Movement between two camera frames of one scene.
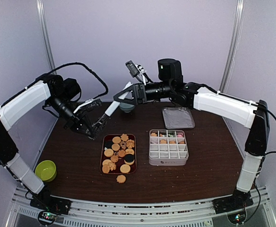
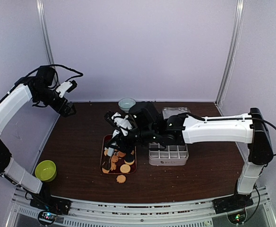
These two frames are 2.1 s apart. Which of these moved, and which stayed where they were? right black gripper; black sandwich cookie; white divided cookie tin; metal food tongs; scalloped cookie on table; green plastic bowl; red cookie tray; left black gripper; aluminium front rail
Moved: right black gripper; metal food tongs; left black gripper
Stayed: white divided cookie tin; green plastic bowl; red cookie tray; aluminium front rail; black sandwich cookie; scalloped cookie on table
